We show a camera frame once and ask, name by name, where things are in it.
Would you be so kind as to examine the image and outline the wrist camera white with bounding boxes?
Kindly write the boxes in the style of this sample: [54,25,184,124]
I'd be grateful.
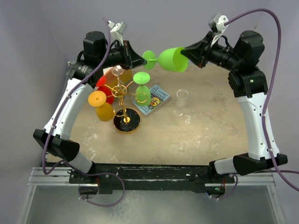
[208,13,229,47]
[108,21,128,46]

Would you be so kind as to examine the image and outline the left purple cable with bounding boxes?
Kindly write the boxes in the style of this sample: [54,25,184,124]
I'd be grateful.
[42,17,111,175]

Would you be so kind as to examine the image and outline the orange plastic goblet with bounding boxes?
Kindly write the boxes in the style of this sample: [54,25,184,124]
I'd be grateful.
[88,91,114,122]

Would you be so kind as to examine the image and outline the colourful children's book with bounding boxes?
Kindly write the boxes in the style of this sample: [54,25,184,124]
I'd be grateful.
[132,84,170,115]

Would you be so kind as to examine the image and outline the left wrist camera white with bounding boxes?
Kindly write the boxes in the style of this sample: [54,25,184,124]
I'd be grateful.
[108,21,128,46]

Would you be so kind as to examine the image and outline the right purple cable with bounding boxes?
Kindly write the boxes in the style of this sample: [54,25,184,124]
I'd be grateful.
[224,8,299,194]

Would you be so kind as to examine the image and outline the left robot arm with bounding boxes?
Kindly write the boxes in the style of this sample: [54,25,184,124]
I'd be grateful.
[33,31,146,183]

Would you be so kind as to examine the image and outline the purple cable loop front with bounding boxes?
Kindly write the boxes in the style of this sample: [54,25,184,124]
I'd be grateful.
[78,172,126,207]

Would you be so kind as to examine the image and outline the red plastic goblet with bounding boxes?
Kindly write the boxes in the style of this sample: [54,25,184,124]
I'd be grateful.
[95,75,114,105]

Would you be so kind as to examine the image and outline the green goblet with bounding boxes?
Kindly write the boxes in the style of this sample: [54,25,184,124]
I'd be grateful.
[133,71,151,106]
[142,47,189,72]

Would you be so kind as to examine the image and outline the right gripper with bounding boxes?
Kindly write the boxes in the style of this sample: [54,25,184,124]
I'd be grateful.
[181,30,242,71]

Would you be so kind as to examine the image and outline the clear wine glass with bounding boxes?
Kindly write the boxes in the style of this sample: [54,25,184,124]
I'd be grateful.
[112,65,128,100]

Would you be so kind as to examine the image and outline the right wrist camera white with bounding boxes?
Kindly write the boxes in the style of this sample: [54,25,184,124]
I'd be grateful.
[208,13,229,47]

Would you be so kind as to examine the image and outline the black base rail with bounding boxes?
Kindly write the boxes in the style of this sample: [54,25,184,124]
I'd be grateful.
[68,163,235,194]

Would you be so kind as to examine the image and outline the gold wine glass rack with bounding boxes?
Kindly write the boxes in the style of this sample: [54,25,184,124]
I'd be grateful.
[111,78,141,134]

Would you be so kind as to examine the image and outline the white orange cylinder appliance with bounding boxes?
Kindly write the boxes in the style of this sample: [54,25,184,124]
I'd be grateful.
[103,67,133,87]

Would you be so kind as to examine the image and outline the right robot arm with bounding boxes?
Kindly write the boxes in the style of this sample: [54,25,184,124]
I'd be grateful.
[181,30,288,182]

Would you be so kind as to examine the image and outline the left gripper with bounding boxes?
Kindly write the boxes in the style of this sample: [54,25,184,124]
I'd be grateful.
[98,40,147,70]

